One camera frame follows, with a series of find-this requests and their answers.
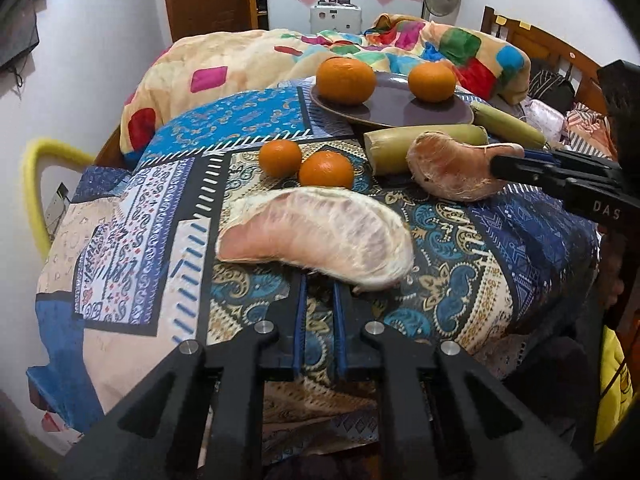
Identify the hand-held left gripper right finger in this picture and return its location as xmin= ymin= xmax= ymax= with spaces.
xmin=332 ymin=281 xmax=587 ymax=480

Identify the large peeled pomelo segment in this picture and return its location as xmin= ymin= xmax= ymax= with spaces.
xmin=216 ymin=186 xmax=416 ymax=295

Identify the small peeled pomelo segment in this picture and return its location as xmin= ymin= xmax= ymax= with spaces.
xmin=405 ymin=131 xmax=526 ymax=203

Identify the colourful patchwork blanket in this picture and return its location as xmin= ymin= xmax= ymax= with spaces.
xmin=120 ymin=14 xmax=532 ymax=153

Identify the dark purple plate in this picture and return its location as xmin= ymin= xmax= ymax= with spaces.
xmin=309 ymin=71 xmax=475 ymax=129

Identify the peeled green banana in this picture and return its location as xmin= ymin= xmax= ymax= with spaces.
xmin=363 ymin=124 xmax=489 ymax=177
xmin=471 ymin=101 xmax=547 ymax=150

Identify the wall power socket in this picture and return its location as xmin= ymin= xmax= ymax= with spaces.
xmin=44 ymin=182 xmax=71 ymax=222

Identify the pink cloth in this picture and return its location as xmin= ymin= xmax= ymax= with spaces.
xmin=521 ymin=100 xmax=569 ymax=144

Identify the wooden bed headboard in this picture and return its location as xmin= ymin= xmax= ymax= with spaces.
xmin=480 ymin=6 xmax=607 ymax=111

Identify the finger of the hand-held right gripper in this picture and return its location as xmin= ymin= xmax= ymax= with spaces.
xmin=491 ymin=153 xmax=577 ymax=197
xmin=522 ymin=149 xmax=572 ymax=167

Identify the white box appliance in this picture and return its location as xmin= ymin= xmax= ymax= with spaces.
xmin=309 ymin=2 xmax=362 ymax=34

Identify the yellow foam tube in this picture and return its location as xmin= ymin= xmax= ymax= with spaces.
xmin=21 ymin=138 xmax=97 ymax=257

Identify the yellow cloth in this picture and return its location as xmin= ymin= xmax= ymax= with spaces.
xmin=594 ymin=325 xmax=634 ymax=423

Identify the wall-mounted black television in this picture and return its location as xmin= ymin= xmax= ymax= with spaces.
xmin=0 ymin=0 xmax=41 ymax=69

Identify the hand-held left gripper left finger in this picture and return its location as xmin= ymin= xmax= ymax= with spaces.
xmin=59 ymin=273 xmax=308 ymax=480

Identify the blue patterned bedsheet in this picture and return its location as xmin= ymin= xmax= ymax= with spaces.
xmin=26 ymin=76 xmax=601 ymax=466

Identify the small orange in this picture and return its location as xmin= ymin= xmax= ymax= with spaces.
xmin=298 ymin=151 xmax=355 ymax=189
xmin=258 ymin=139 xmax=303 ymax=178

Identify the large orange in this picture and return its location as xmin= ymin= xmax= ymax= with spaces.
xmin=317 ymin=57 xmax=377 ymax=106
xmin=408 ymin=61 xmax=457 ymax=103

